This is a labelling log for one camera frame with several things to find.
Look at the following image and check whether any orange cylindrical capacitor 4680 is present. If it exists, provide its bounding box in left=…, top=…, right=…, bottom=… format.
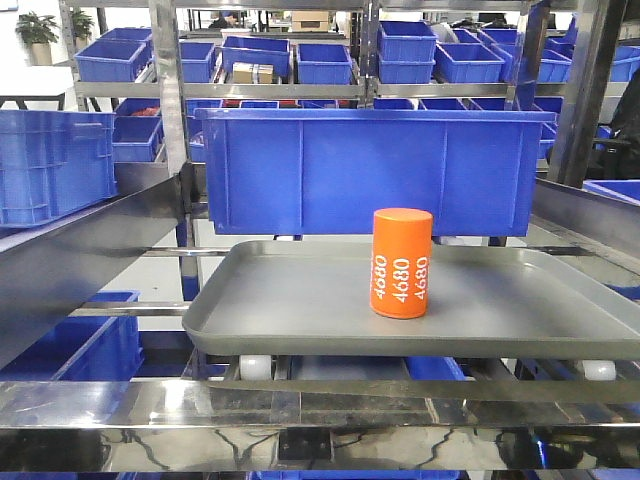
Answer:
left=370, top=208, right=434, bottom=319

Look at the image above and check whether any cardboard box on shelf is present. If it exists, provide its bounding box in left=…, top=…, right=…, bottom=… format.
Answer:
left=232, top=62, right=276, bottom=85

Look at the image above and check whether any stainless steel shelf rack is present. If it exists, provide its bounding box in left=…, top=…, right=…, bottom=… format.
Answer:
left=1, top=1, right=639, bottom=472

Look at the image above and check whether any blue crate left shelf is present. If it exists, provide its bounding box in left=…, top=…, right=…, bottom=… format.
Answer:
left=1, top=110, right=117, bottom=229

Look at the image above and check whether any large blue bin centre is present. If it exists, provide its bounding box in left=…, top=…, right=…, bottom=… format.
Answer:
left=196, top=108, right=552, bottom=236

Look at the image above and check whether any white roller left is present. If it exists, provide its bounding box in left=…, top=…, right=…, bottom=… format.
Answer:
left=239, top=355, right=273, bottom=381

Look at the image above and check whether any white roller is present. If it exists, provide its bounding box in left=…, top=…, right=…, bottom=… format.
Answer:
left=582, top=360, right=617, bottom=381
left=239, top=355, right=273, bottom=381

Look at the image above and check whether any grey plastic tray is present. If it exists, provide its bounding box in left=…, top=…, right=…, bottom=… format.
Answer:
left=182, top=241, right=639, bottom=360

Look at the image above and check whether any blue bin top centre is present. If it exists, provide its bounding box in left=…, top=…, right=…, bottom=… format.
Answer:
left=297, top=44, right=352, bottom=85

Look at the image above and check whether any blue bin stacked upper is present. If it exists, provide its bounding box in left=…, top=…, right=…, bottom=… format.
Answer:
left=378, top=21, right=437, bottom=62

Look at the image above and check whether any blue bin top right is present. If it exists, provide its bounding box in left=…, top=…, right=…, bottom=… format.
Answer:
left=434, top=43, right=504, bottom=83

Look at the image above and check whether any blue bin lower left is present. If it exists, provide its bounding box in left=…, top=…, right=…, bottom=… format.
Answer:
left=1, top=316, right=144, bottom=381

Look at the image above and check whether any blue bin top far left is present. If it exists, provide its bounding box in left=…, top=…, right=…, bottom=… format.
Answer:
left=75, top=39, right=149, bottom=83

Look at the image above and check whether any white roller right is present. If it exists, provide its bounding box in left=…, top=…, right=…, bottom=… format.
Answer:
left=582, top=360, right=617, bottom=381

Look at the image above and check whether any potted green plant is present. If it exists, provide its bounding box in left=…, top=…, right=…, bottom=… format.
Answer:
left=15, top=11, right=59, bottom=66

